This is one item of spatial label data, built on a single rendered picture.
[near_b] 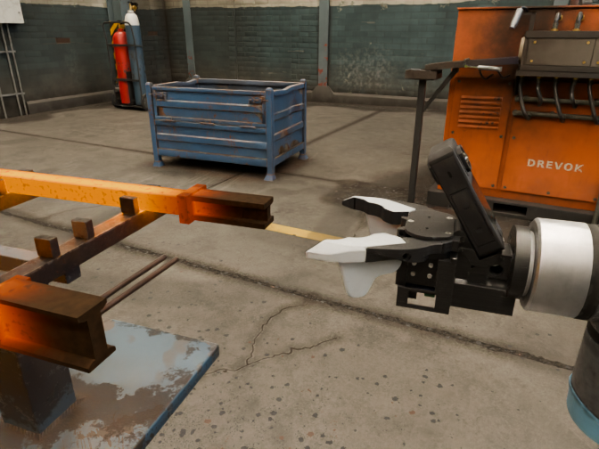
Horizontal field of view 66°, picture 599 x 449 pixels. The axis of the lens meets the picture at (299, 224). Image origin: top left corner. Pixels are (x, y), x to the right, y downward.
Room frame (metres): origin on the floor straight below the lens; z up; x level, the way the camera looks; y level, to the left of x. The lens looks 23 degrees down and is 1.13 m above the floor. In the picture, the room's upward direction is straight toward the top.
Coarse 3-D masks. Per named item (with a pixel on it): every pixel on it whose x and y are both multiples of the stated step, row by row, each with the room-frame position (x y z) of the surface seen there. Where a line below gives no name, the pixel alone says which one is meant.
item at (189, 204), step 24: (0, 168) 0.62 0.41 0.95; (24, 192) 0.58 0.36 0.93; (48, 192) 0.57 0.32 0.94; (72, 192) 0.55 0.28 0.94; (96, 192) 0.54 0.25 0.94; (120, 192) 0.53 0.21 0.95; (144, 192) 0.52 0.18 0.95; (168, 192) 0.52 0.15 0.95; (192, 192) 0.50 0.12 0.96; (216, 192) 0.51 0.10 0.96; (240, 192) 0.51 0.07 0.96; (192, 216) 0.50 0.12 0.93; (216, 216) 0.49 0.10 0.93; (240, 216) 0.49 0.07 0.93; (264, 216) 0.48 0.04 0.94
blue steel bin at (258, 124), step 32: (160, 96) 3.98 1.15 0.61; (192, 96) 3.90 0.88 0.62; (224, 96) 3.79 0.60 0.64; (256, 96) 3.68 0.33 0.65; (288, 96) 3.98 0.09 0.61; (160, 128) 4.02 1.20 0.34; (192, 128) 3.90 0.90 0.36; (224, 128) 3.77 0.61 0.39; (256, 128) 3.66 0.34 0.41; (288, 128) 3.95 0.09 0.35; (160, 160) 4.04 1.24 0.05; (224, 160) 3.78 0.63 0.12; (256, 160) 3.67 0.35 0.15
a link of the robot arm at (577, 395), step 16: (592, 336) 0.37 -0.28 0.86; (592, 352) 0.36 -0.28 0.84; (576, 368) 0.38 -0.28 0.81; (592, 368) 0.36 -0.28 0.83; (576, 384) 0.37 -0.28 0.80; (592, 384) 0.35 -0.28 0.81; (576, 400) 0.36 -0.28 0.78; (592, 400) 0.35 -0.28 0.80; (576, 416) 0.36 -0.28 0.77; (592, 416) 0.34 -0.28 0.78; (592, 432) 0.34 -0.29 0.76
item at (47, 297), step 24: (0, 288) 0.28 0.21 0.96; (24, 288) 0.28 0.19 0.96; (48, 288) 0.28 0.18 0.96; (0, 312) 0.28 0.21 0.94; (24, 312) 0.27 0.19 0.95; (48, 312) 0.25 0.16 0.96; (72, 312) 0.25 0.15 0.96; (96, 312) 0.26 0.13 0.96; (0, 336) 0.28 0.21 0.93; (24, 336) 0.27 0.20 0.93; (48, 336) 0.27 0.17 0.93; (72, 336) 0.26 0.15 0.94; (96, 336) 0.26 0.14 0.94; (48, 360) 0.26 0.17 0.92; (72, 360) 0.25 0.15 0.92; (96, 360) 0.25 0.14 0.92
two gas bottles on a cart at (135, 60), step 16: (128, 16) 7.16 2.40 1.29; (128, 32) 7.15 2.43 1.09; (128, 48) 7.17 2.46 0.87; (128, 64) 7.27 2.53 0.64; (144, 64) 7.37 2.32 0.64; (112, 80) 7.30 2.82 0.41; (128, 80) 7.15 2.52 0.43; (144, 80) 7.20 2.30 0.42; (112, 96) 7.29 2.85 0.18; (128, 96) 7.24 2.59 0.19; (144, 96) 7.06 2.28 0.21
